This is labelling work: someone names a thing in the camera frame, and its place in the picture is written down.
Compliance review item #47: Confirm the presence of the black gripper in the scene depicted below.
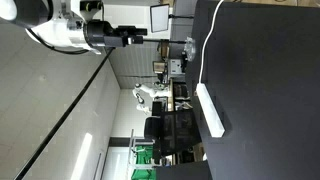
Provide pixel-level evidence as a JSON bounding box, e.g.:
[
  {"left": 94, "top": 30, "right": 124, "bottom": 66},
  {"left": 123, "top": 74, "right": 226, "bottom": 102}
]
[{"left": 83, "top": 19, "right": 148, "bottom": 48}]

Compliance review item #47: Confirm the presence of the white power strip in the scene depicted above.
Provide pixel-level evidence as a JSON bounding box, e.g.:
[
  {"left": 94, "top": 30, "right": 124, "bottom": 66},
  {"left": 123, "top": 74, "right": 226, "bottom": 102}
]
[{"left": 195, "top": 82, "right": 226, "bottom": 139}]

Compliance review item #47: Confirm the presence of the black light stand pole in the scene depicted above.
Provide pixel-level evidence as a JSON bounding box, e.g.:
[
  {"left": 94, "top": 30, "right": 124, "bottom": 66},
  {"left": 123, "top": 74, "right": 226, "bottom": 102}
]
[{"left": 143, "top": 38, "right": 187, "bottom": 45}]

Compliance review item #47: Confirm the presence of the clear plastic container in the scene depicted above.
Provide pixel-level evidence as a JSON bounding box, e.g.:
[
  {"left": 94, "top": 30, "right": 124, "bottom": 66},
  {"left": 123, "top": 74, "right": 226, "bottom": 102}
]
[{"left": 184, "top": 36, "right": 197, "bottom": 63}]

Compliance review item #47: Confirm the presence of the black office chair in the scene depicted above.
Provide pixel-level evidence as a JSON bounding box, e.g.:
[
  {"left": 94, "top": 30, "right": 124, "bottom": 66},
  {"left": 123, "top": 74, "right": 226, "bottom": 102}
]
[{"left": 143, "top": 115, "right": 164, "bottom": 158}]

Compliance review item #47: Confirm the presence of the black mesh rack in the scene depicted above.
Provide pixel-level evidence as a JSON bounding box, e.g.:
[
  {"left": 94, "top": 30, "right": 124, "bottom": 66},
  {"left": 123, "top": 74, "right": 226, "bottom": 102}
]
[{"left": 159, "top": 110, "right": 202, "bottom": 157}]

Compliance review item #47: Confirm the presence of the green bins shelf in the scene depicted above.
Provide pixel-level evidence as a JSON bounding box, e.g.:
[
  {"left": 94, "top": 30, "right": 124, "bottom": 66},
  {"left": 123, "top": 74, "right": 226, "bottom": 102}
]
[{"left": 129, "top": 129, "right": 156, "bottom": 180}]

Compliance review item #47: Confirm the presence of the long ceiling light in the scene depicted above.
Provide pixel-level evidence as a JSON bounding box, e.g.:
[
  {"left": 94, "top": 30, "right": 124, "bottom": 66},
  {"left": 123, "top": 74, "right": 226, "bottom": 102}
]
[{"left": 69, "top": 132, "right": 94, "bottom": 180}]

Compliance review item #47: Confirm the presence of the black box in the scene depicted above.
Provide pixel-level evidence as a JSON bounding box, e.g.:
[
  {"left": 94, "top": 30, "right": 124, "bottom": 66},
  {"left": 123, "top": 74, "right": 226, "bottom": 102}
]
[{"left": 155, "top": 160, "right": 213, "bottom": 180}]

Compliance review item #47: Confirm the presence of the white power cable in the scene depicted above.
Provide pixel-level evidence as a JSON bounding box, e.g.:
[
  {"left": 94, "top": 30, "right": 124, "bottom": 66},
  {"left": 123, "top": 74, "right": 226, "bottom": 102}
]
[{"left": 198, "top": 0, "right": 226, "bottom": 84}]

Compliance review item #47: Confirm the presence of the black ceiling rail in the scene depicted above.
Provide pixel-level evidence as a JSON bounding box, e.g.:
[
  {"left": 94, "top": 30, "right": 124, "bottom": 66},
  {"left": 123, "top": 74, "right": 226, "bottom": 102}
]
[{"left": 13, "top": 47, "right": 116, "bottom": 180}]

